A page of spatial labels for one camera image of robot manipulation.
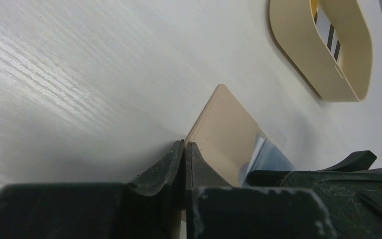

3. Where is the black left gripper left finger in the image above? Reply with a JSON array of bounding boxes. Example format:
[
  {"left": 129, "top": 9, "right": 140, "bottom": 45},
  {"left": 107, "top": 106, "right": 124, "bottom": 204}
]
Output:
[{"left": 0, "top": 140, "right": 185, "bottom": 239}]

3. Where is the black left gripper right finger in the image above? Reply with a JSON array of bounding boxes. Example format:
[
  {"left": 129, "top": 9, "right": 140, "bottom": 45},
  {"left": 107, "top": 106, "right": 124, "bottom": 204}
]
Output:
[{"left": 185, "top": 142, "right": 336, "bottom": 239}]

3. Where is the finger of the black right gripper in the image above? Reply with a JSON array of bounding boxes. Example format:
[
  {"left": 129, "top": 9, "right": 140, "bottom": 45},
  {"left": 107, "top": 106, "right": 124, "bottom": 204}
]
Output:
[
  {"left": 280, "top": 170, "right": 382, "bottom": 239},
  {"left": 245, "top": 150, "right": 377, "bottom": 187}
]

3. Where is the grey card with black stripe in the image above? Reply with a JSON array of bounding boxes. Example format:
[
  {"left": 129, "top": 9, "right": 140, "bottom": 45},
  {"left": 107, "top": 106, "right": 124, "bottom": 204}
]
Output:
[{"left": 314, "top": 6, "right": 341, "bottom": 62}]

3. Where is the yellow card with black stripe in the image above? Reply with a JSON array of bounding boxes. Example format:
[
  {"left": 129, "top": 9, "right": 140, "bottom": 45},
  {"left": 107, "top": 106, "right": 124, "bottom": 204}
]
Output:
[{"left": 310, "top": 0, "right": 318, "bottom": 16}]

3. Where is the beige oval plastic tray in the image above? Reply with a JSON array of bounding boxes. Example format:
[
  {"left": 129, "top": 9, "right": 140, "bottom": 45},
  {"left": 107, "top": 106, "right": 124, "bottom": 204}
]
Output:
[{"left": 269, "top": 0, "right": 373, "bottom": 102}]

